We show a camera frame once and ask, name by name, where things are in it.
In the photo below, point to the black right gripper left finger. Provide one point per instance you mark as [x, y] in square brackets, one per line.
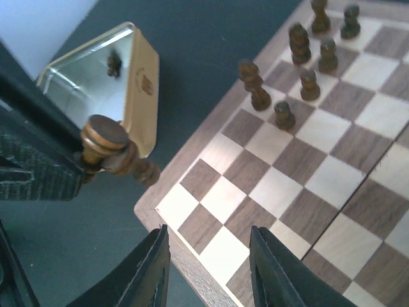
[140, 280]

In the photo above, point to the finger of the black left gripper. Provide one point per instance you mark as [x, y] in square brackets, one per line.
[40, 146]

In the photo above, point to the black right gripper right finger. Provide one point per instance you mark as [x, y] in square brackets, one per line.
[279, 278]

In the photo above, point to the dark queen piece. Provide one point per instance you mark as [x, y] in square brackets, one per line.
[107, 146]

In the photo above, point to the dark pawn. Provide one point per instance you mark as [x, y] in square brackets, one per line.
[351, 27]
[284, 118]
[310, 89]
[328, 61]

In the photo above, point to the dark bishop piece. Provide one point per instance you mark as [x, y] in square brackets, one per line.
[248, 73]

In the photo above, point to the dark knight piece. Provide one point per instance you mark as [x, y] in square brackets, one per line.
[299, 44]

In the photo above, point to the dark rook piece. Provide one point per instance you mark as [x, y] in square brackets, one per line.
[321, 22]

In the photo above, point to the dark pieces in tin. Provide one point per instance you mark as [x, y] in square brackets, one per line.
[114, 64]

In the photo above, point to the wooden folding chess board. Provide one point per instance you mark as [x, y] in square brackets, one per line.
[333, 188]

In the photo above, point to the yellow bear tin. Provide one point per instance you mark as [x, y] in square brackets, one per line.
[79, 85]

